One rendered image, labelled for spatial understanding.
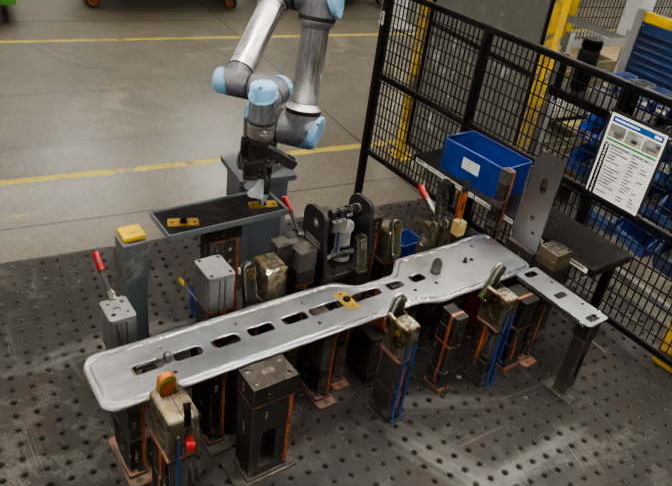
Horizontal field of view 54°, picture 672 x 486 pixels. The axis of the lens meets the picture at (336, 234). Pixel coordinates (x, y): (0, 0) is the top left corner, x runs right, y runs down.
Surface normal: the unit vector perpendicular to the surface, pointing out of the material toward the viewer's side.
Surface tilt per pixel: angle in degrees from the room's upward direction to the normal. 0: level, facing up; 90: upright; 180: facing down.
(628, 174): 90
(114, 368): 0
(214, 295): 90
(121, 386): 0
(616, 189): 90
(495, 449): 0
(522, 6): 91
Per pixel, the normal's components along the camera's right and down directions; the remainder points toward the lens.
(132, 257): 0.56, 0.50
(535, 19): -0.87, 0.18
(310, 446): 0.12, -0.84
